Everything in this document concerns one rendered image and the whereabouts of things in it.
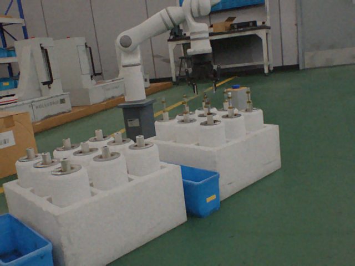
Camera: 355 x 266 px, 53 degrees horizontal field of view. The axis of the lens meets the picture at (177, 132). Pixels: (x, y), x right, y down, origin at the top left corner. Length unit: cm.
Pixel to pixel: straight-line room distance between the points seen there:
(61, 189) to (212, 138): 55
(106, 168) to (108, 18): 669
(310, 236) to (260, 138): 48
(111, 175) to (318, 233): 57
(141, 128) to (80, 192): 84
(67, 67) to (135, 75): 242
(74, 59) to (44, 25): 452
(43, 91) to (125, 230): 275
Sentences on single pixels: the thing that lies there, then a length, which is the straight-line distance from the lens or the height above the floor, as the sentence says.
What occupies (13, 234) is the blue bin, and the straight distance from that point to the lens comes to 116.
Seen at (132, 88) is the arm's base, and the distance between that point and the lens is 171.
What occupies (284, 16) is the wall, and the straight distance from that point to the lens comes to 650.
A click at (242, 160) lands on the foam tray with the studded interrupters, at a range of 130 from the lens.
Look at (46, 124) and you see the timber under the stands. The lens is 331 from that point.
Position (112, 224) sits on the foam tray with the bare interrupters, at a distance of 96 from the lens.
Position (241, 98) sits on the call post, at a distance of 166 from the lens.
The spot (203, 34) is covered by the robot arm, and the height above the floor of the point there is 56.
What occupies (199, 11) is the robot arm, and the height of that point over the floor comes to 64.
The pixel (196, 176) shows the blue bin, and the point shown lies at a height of 9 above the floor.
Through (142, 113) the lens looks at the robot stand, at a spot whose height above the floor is 25.
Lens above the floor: 50
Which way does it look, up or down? 12 degrees down
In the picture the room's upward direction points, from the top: 7 degrees counter-clockwise
